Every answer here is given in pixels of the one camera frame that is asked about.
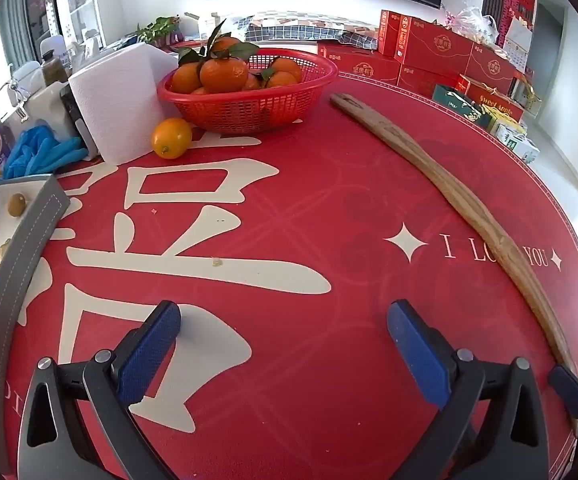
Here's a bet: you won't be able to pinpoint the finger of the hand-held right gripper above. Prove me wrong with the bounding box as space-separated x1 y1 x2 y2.
549 365 578 421

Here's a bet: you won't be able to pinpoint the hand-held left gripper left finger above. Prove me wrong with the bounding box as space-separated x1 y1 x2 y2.
16 300 190 480

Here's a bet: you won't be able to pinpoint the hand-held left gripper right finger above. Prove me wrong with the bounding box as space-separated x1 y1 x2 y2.
386 299 552 480

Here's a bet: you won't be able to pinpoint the white tray with grey rim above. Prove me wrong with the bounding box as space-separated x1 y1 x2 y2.
0 174 71 478

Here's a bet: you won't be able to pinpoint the long wooden stick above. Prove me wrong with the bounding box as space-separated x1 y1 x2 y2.
330 92 578 436

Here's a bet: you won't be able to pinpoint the orange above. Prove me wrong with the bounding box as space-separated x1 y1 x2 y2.
150 117 193 160

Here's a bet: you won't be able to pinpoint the white and green carton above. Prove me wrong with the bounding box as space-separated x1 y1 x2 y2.
489 110 527 143
499 130 540 166

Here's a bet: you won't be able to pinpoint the blue rubber gloves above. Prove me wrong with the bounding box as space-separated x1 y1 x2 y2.
3 125 89 179

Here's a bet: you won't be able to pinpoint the black box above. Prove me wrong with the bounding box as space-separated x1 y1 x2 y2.
59 84 101 158

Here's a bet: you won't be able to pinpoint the green gift box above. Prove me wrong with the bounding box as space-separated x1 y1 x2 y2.
431 84 492 128

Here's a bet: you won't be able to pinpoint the white paper towel roll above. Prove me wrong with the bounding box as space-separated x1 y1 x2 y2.
68 42 180 166

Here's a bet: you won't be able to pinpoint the white square container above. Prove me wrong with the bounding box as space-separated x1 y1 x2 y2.
12 62 86 142

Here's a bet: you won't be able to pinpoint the red plastic basket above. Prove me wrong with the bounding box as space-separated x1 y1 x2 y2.
157 51 340 134

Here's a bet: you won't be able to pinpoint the chrome faucet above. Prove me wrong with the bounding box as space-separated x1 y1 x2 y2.
0 77 32 121

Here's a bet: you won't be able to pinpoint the pile of leafy mandarins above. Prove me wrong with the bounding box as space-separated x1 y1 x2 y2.
171 19 304 96

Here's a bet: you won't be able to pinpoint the brown jar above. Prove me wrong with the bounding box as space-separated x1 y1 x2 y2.
40 50 70 86

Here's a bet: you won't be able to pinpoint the stack of red gift boxes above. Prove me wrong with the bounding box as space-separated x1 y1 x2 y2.
316 9 527 123

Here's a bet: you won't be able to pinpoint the desk calendar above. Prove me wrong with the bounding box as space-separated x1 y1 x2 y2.
501 16 534 73

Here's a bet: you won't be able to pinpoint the green potted plant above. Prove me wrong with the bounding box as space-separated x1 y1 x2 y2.
134 16 182 46

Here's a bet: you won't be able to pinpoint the grey door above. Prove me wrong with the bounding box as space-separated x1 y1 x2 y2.
534 2 567 96

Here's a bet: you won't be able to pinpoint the white plastic bag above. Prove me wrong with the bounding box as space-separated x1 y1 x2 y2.
446 7 500 48

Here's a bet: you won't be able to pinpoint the small white cartons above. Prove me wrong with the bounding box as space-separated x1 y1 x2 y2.
184 11 230 41

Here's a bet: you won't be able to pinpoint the checkered bag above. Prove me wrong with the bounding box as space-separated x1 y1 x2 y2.
244 10 377 43

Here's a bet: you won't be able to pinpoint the glass door cabinet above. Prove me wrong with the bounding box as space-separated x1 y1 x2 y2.
0 0 105 66

